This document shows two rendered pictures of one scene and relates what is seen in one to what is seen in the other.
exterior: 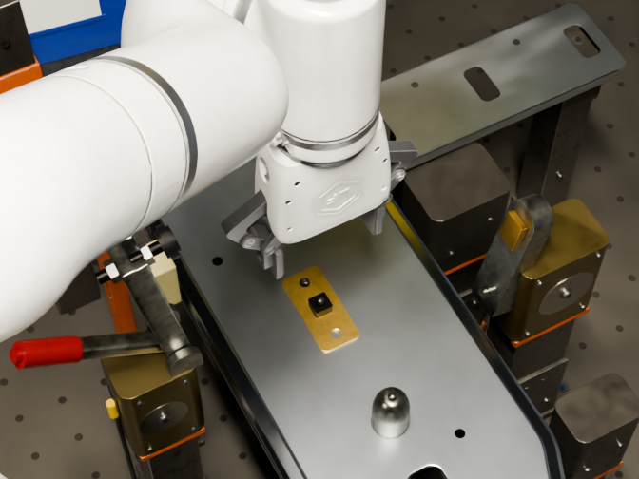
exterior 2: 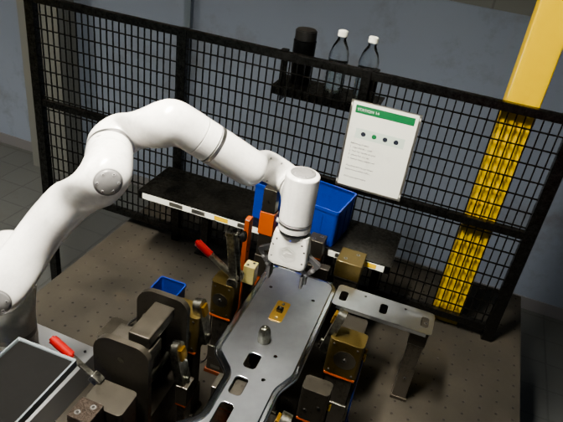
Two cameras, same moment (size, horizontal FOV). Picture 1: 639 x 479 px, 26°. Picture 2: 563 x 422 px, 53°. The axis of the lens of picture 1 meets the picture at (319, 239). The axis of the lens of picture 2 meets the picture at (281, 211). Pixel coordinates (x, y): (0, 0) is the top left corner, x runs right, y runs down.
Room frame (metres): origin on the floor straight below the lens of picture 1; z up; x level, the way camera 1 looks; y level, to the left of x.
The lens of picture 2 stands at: (-0.28, -0.80, 2.03)
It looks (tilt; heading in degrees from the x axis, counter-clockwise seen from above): 31 degrees down; 43
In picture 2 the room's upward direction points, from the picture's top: 9 degrees clockwise
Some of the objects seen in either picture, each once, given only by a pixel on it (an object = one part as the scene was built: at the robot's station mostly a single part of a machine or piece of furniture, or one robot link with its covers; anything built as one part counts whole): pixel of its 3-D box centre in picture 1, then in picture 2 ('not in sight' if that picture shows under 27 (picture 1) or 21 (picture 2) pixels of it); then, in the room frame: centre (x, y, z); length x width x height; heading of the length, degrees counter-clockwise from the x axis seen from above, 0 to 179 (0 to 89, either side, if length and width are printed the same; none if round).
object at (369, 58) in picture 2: not in sight; (367, 68); (1.19, 0.30, 1.53); 0.07 x 0.07 x 0.20
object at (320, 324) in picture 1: (319, 305); (280, 310); (0.62, 0.00, 1.01); 0.08 x 0.04 x 0.01; 28
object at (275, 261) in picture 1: (257, 249); (266, 264); (0.60, 0.05, 1.14); 0.03 x 0.03 x 0.07; 28
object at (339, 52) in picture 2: not in sight; (338, 61); (1.15, 0.39, 1.53); 0.07 x 0.07 x 0.20
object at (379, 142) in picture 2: not in sight; (376, 150); (1.16, 0.17, 1.30); 0.23 x 0.02 x 0.31; 118
